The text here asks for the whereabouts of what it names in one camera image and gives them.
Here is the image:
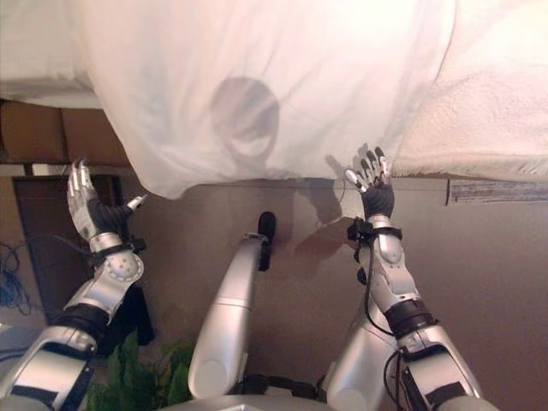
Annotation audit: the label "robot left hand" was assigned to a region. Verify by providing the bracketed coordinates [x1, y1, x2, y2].
[66, 157, 150, 241]

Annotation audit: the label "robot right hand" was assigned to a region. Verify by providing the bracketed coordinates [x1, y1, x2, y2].
[344, 146, 397, 220]

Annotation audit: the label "white duvet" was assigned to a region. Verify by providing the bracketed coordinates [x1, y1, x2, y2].
[70, 0, 456, 201]

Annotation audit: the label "beige bed runner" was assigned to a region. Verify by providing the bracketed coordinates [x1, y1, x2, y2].
[391, 0, 548, 186]

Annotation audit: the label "wooden nightstand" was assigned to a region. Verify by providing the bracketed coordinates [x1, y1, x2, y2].
[11, 173, 129, 326]

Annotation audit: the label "brown tufted headboard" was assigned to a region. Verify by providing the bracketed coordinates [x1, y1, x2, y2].
[0, 97, 134, 169]

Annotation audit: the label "black box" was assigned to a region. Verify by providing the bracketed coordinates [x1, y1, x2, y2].
[122, 284, 156, 346]

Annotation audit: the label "silver robot left leg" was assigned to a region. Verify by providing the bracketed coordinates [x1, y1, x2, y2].
[187, 211, 277, 397]

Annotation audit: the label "green potted plant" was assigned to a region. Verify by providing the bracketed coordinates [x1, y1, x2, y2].
[84, 331, 196, 411]

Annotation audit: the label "silver robot torso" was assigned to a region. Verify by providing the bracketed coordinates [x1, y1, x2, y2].
[76, 391, 331, 411]

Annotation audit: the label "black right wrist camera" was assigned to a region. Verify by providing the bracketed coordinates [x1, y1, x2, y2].
[346, 217, 403, 243]

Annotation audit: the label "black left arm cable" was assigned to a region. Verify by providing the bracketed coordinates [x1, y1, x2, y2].
[32, 233, 129, 262]

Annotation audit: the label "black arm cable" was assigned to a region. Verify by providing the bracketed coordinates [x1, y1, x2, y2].
[353, 237, 412, 411]
[32, 233, 129, 262]

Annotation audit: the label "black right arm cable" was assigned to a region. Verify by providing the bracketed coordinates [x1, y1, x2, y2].
[353, 237, 412, 411]

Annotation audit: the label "tangled dark cables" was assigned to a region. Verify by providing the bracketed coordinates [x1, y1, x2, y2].
[0, 241, 33, 316]

